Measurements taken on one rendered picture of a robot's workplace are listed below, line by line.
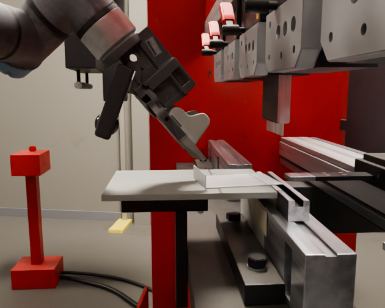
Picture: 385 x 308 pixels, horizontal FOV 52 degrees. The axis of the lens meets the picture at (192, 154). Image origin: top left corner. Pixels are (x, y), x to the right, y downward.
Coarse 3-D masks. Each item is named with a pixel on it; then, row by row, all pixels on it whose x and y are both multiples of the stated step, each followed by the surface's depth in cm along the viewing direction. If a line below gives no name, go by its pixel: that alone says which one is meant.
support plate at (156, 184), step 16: (128, 176) 70; (144, 176) 70; (160, 176) 70; (176, 176) 70; (192, 176) 70; (112, 192) 59; (128, 192) 59; (144, 192) 59; (160, 192) 59; (176, 192) 59; (192, 192) 59; (208, 192) 59; (224, 192) 59; (240, 192) 59; (256, 192) 59; (272, 192) 59
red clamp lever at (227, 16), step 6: (222, 6) 72; (228, 6) 72; (222, 12) 71; (228, 12) 71; (222, 18) 70; (228, 18) 70; (234, 18) 70; (228, 24) 69; (222, 30) 68; (228, 30) 68; (234, 30) 68; (240, 30) 68
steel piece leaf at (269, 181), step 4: (256, 176) 69; (260, 176) 69; (264, 176) 69; (268, 176) 69; (260, 180) 66; (264, 180) 66; (268, 180) 66; (272, 180) 66; (276, 180) 66; (268, 184) 63; (272, 184) 63; (276, 184) 63; (280, 184) 64
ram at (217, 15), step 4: (208, 0) 130; (212, 0) 120; (224, 0) 95; (228, 0) 89; (232, 0) 84; (208, 4) 130; (212, 4) 120; (208, 8) 130; (208, 12) 131; (216, 12) 110; (216, 16) 110; (220, 16) 103; (212, 20) 120; (216, 20) 110; (208, 32) 131
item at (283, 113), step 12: (264, 84) 69; (276, 84) 62; (288, 84) 61; (264, 96) 69; (276, 96) 62; (288, 96) 61; (264, 108) 69; (276, 108) 62; (288, 108) 61; (276, 120) 62; (288, 120) 61; (276, 132) 65
